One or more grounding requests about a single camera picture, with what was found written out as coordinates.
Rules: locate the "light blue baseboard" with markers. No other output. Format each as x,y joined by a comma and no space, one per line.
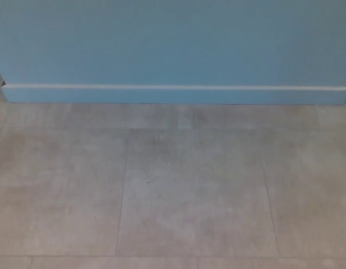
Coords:
172,95

